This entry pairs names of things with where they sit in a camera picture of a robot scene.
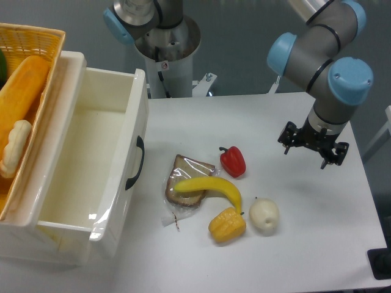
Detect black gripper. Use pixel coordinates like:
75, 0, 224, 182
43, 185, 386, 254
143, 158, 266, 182
277, 121, 349, 170

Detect black device at corner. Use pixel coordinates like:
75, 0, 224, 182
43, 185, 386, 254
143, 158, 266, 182
367, 248, 390, 280

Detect yellow corn piece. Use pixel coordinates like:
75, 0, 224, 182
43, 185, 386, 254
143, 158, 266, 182
208, 207, 247, 243

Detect white frame at right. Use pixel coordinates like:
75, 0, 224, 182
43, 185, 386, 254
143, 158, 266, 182
362, 106, 390, 164

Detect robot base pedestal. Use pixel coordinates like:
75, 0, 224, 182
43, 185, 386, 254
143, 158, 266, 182
103, 0, 201, 99

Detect black drawer handle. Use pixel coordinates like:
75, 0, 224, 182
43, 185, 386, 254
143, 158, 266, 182
125, 135, 145, 191

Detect bagged bread slice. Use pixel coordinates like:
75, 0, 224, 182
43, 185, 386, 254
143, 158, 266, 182
161, 154, 220, 232

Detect green vegetable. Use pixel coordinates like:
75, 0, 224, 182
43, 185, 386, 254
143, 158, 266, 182
0, 50, 7, 88

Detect white drawer cabinet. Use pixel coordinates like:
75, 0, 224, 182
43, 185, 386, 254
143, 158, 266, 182
1, 51, 87, 262

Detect white open drawer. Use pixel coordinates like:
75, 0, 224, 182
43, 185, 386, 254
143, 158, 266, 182
38, 68, 148, 265

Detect orange baguette loaf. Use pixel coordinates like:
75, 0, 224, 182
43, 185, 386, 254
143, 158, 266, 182
1, 56, 50, 151

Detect yellow banana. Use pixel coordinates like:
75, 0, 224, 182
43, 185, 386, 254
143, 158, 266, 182
174, 176, 243, 214

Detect pale yellow pear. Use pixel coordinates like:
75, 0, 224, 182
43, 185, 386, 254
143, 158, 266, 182
249, 198, 280, 236

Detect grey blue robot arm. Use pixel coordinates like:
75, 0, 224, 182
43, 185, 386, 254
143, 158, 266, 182
267, 1, 374, 168

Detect cream toy pastry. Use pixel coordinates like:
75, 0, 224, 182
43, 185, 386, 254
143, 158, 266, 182
1, 120, 32, 179

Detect black cable on pedestal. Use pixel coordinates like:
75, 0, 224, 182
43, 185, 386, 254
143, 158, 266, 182
154, 45, 172, 99

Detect yellow wicker basket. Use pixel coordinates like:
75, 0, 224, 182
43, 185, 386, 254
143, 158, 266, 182
1, 23, 65, 220

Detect red bell pepper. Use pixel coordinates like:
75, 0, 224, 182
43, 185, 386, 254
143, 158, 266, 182
219, 146, 246, 178

